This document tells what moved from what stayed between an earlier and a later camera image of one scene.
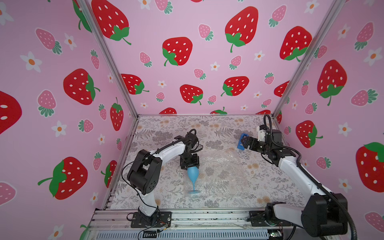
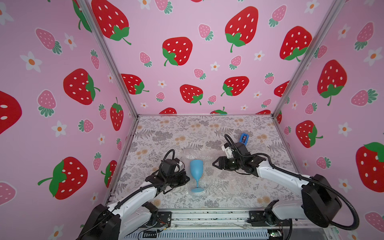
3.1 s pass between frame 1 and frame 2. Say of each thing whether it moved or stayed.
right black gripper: moved
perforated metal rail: stayed
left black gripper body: moved
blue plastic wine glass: moved
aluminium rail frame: stayed
